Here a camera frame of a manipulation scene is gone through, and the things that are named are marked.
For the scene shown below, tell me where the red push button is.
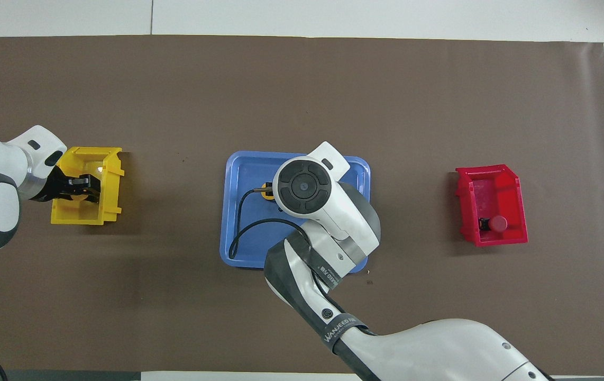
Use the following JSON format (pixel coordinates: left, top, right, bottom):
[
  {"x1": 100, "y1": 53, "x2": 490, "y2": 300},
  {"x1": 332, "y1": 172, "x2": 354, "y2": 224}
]
[{"x1": 479, "y1": 215, "x2": 508, "y2": 232}]

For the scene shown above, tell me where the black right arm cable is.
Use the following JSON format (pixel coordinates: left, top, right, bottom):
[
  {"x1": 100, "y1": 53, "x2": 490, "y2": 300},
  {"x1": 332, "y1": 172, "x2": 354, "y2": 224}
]
[{"x1": 229, "y1": 188, "x2": 313, "y2": 260}]

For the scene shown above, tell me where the red plastic storage bin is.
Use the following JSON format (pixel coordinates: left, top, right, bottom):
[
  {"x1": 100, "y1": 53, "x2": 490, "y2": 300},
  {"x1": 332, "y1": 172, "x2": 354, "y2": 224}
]
[{"x1": 455, "y1": 164, "x2": 528, "y2": 248}]

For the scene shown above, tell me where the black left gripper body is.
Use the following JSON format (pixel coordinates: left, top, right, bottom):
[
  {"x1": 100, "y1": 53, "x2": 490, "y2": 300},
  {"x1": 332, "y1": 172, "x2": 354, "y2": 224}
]
[{"x1": 34, "y1": 165, "x2": 70, "y2": 203}]

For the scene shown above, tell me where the blue plastic tray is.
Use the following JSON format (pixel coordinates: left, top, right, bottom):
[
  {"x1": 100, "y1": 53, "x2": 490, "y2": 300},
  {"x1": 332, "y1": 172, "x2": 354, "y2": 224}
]
[{"x1": 219, "y1": 151, "x2": 371, "y2": 274}]

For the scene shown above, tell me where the yellow plastic storage bin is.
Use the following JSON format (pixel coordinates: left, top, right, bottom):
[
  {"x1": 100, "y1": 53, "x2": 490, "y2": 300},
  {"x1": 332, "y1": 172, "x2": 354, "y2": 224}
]
[{"x1": 51, "y1": 147, "x2": 125, "y2": 226}]

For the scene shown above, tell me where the brown paper table mat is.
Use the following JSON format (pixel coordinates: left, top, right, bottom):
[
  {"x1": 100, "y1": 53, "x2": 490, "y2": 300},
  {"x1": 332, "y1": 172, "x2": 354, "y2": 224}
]
[{"x1": 0, "y1": 35, "x2": 604, "y2": 374}]

